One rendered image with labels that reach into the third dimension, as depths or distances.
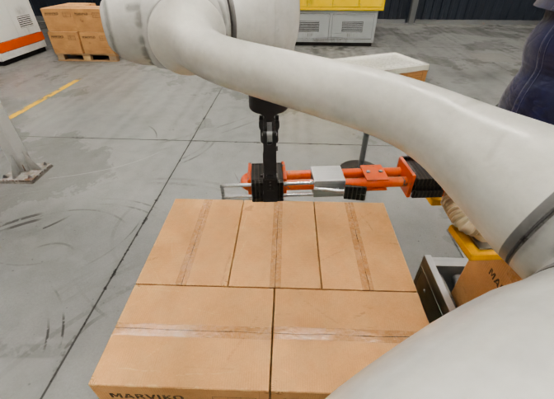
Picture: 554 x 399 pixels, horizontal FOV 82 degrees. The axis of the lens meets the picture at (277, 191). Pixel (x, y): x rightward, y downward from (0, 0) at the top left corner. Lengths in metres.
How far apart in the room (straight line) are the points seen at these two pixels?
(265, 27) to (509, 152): 0.38
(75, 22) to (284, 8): 7.19
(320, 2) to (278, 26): 7.43
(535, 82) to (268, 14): 0.51
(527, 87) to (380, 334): 0.93
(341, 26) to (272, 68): 7.79
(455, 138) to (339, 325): 1.12
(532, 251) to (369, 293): 1.22
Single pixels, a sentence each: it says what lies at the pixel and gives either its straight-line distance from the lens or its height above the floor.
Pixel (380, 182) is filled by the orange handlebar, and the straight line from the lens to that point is 0.73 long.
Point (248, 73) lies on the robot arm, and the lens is 0.35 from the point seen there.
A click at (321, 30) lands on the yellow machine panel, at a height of 0.31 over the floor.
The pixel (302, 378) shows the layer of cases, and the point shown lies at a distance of 1.23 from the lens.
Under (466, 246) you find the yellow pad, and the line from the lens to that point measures 0.82.
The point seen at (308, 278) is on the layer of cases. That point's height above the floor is 0.54.
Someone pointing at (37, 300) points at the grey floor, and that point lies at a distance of 2.49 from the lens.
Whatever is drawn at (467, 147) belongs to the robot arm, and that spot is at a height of 1.56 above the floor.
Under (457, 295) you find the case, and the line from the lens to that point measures 1.51.
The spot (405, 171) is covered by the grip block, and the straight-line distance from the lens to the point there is 0.77.
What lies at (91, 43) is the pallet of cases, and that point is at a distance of 7.57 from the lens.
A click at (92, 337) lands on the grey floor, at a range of 2.16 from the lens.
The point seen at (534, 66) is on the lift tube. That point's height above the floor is 1.51.
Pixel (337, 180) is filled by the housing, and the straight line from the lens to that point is 0.70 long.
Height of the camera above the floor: 1.67
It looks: 36 degrees down
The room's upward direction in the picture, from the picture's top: straight up
